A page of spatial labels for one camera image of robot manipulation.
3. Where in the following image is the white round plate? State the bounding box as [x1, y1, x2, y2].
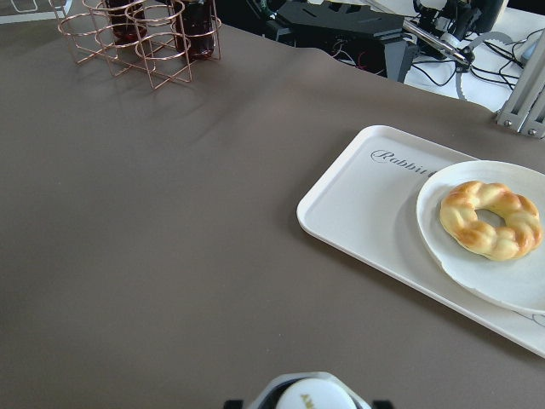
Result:
[416, 160, 544, 314]

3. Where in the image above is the tea bottle white cap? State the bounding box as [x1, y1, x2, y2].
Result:
[247, 372, 371, 409]

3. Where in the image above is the aluminium frame post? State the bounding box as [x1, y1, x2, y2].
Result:
[496, 33, 544, 140]

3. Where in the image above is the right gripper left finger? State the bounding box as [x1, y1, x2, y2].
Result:
[223, 400, 244, 409]

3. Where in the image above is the copper wire bottle rack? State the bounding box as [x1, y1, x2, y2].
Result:
[49, 0, 221, 89]

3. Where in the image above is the white serving tray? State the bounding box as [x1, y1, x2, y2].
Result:
[296, 125, 544, 354]

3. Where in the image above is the braided ring bread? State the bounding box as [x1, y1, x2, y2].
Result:
[439, 181, 544, 262]

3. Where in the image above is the tea bottle in rack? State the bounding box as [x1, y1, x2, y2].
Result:
[105, 0, 147, 45]
[172, 0, 215, 62]

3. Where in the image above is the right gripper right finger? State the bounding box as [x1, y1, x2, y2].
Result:
[371, 400, 392, 409]

